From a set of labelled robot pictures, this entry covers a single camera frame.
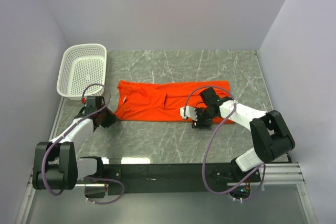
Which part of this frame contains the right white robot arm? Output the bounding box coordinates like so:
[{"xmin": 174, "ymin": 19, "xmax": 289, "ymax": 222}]
[{"xmin": 180, "ymin": 86, "xmax": 296, "ymax": 182}]

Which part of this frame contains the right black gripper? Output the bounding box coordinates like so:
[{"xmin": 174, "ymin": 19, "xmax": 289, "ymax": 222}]
[{"xmin": 192, "ymin": 106, "xmax": 217, "ymax": 130}]

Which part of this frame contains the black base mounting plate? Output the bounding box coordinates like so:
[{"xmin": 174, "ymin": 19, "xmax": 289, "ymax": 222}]
[{"xmin": 73, "ymin": 163, "xmax": 260, "ymax": 199}]

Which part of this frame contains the aluminium frame rail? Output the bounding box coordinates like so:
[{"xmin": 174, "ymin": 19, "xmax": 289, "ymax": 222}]
[{"xmin": 28, "ymin": 94, "xmax": 317, "ymax": 223}]

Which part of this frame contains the orange t shirt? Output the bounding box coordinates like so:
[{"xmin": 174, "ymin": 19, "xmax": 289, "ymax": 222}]
[{"xmin": 114, "ymin": 80, "xmax": 230, "ymax": 122}]

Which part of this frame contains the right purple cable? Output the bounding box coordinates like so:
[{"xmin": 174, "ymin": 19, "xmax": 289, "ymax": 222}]
[{"xmin": 183, "ymin": 85, "xmax": 266, "ymax": 202}]

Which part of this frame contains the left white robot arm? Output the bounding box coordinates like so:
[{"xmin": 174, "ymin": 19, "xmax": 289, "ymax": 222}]
[{"xmin": 32, "ymin": 96, "xmax": 118, "ymax": 195}]

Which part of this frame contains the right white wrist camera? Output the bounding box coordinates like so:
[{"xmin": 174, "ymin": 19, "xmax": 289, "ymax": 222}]
[{"xmin": 180, "ymin": 105, "xmax": 198, "ymax": 121}]

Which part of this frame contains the white perforated plastic basket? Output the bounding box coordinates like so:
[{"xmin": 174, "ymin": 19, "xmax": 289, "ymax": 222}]
[{"xmin": 56, "ymin": 44, "xmax": 107, "ymax": 101}]

